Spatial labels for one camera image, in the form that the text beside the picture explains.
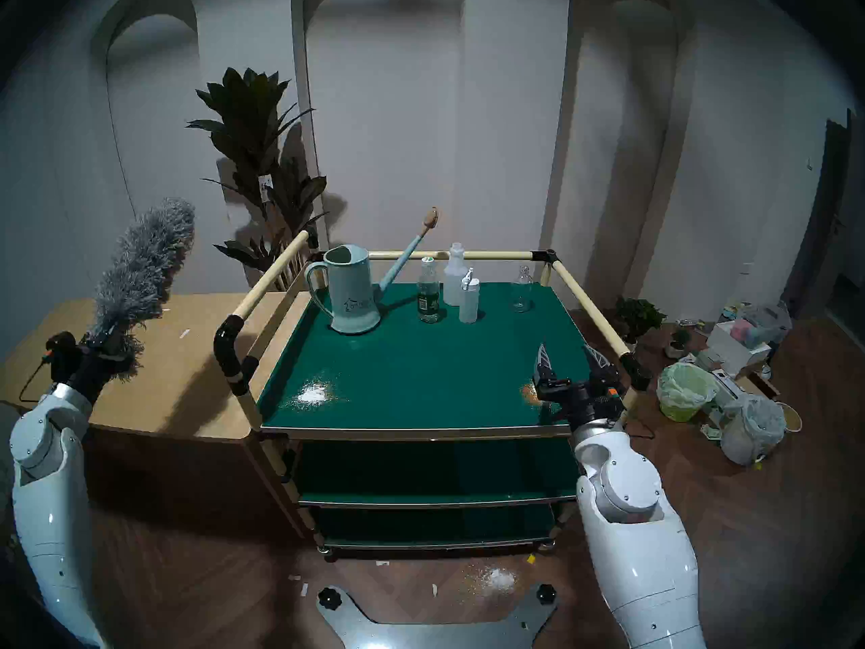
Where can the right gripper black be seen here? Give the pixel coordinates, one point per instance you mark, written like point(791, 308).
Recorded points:
point(578, 401)

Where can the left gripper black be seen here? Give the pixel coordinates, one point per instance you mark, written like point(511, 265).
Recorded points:
point(94, 374)

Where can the grey fluffy duster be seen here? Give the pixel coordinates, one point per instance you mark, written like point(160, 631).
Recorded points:
point(145, 262)

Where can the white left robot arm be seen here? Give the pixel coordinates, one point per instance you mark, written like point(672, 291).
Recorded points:
point(47, 492)

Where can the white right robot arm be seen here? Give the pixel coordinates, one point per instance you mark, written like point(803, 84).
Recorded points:
point(635, 539)

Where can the green shelf cart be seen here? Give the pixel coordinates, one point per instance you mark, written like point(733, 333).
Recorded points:
point(432, 370)

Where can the orange and white powder pile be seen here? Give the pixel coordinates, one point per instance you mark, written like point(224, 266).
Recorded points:
point(529, 394)

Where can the curved wooden side table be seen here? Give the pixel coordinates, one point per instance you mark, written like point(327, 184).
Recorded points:
point(169, 377)

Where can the small bushy green plant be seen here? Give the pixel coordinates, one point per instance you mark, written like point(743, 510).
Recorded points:
point(638, 316)

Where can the clear empty bottle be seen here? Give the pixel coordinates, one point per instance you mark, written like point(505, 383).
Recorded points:
point(521, 293)

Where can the small plant in white pot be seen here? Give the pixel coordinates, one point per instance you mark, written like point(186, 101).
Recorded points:
point(678, 343)

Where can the bin with green bag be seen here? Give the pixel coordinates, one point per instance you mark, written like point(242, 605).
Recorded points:
point(686, 391)

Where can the white nozzle cap squeeze bottle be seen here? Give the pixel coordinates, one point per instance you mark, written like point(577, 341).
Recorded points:
point(469, 303)

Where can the white opaque plastic bottle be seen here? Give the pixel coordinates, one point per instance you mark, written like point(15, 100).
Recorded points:
point(454, 276)

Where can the flat white box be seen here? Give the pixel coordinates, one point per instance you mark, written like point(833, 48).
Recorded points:
point(723, 384)

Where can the green label water bottle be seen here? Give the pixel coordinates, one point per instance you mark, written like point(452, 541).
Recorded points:
point(428, 299)

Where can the white cardboard box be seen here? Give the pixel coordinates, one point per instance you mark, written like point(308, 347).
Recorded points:
point(733, 350)

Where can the bin with clear bag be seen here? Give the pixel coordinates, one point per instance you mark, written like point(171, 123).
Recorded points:
point(750, 431)

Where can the spilled powder patch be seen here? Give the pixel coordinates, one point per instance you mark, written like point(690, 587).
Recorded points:
point(497, 579)

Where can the tan round basket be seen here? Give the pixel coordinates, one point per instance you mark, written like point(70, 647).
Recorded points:
point(792, 418)

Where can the black base knob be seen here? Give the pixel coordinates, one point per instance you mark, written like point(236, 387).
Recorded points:
point(329, 598)
point(545, 594)

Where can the light blue watering can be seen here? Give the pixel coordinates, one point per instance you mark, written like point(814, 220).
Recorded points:
point(351, 296)

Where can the dark door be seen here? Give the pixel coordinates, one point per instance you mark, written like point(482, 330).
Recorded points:
point(828, 249)

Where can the tall dark leafy plant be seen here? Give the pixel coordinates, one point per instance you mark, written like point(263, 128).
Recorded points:
point(250, 127)

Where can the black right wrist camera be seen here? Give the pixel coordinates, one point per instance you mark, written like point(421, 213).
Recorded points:
point(611, 401)

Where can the grey metal robot base plate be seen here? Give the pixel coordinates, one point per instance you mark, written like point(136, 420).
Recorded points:
point(432, 634)

